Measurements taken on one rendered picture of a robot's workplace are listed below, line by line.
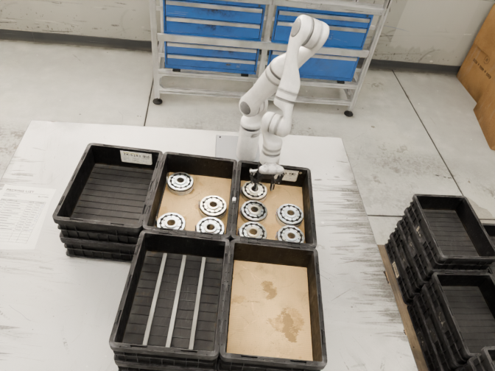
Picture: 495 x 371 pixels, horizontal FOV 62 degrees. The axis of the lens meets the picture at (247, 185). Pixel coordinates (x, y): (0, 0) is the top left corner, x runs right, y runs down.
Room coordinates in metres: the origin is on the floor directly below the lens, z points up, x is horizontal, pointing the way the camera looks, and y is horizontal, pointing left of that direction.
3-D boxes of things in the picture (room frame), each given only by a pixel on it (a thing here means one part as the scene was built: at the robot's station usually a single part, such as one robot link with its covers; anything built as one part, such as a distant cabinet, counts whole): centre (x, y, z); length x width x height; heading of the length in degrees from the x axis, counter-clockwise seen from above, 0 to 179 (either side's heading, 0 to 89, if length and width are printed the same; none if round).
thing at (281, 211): (1.06, -0.18, 0.86); 0.10 x 0.10 x 0.01
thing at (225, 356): (0.65, -0.14, 0.92); 0.40 x 0.30 x 0.02; 4
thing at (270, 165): (1.14, -0.07, 1.05); 0.11 x 0.09 x 0.06; 11
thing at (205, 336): (0.63, 0.16, 0.87); 0.40 x 0.30 x 0.11; 4
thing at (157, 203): (1.03, 0.19, 0.87); 0.40 x 0.30 x 0.11; 4
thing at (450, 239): (1.40, -1.04, 0.37); 0.40 x 0.30 x 0.45; 10
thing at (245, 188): (1.15, -0.03, 0.86); 0.10 x 0.10 x 0.01
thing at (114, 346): (0.63, 0.16, 0.92); 0.40 x 0.30 x 0.02; 4
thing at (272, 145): (1.16, -0.06, 1.15); 0.09 x 0.07 x 0.15; 70
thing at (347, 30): (3.03, -0.36, 0.60); 0.72 x 0.03 x 0.56; 100
